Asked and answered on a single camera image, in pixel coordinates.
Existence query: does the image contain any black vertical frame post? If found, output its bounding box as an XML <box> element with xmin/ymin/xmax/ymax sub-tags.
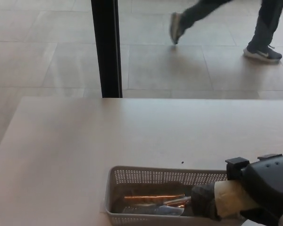
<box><xmin>91</xmin><ymin>0</ymin><xmax>123</xmax><ymax>98</ymax></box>

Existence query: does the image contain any grey perforated plastic basket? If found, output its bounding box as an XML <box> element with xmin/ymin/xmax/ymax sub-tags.
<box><xmin>104</xmin><ymin>166</ymin><xmax>246</xmax><ymax>226</ymax></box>

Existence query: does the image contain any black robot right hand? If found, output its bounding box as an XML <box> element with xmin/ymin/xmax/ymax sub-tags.
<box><xmin>225</xmin><ymin>153</ymin><xmax>283</xmax><ymax>223</ymax></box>

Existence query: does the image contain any dark trouser leg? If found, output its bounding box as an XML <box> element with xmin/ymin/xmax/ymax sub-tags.
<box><xmin>179</xmin><ymin>0</ymin><xmax>232</xmax><ymax>36</ymax></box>
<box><xmin>247</xmin><ymin>0</ymin><xmax>283</xmax><ymax>54</ymax></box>

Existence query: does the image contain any dark sneaker white sole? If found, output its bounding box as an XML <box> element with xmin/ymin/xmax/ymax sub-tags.
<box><xmin>243</xmin><ymin>43</ymin><xmax>283</xmax><ymax>65</ymax></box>
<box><xmin>169</xmin><ymin>12</ymin><xmax>184</xmax><ymax>45</ymax></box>

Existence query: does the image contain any garden trowel with wooden handle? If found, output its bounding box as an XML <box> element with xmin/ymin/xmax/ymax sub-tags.
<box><xmin>122</xmin><ymin>180</ymin><xmax>259</xmax><ymax>221</ymax></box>

